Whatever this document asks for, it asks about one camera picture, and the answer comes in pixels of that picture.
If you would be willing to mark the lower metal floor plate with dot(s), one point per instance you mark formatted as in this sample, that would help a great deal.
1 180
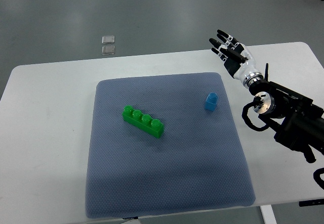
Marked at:
108 50

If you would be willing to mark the white table leg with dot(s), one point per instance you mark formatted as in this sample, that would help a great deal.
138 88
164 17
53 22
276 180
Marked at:
268 214

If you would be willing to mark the small blue block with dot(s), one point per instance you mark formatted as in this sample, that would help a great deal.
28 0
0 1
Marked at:
211 102

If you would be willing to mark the black table control panel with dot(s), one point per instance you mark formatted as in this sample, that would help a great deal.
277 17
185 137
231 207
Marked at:
311 202

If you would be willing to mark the upper metal floor plate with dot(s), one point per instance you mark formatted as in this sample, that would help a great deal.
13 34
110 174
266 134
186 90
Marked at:
108 39

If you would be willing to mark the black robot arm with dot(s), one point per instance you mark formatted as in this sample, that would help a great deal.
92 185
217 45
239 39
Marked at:
296 121

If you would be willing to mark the metal floor plate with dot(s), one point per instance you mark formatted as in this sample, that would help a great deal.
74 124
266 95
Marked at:
108 39
108 50

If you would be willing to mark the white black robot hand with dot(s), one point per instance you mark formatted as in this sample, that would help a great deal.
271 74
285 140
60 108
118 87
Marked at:
237 59

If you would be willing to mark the blue grey foam mat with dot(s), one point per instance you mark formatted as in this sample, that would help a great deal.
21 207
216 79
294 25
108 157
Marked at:
198 162

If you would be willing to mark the long green block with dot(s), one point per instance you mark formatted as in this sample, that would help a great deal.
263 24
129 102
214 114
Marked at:
144 122

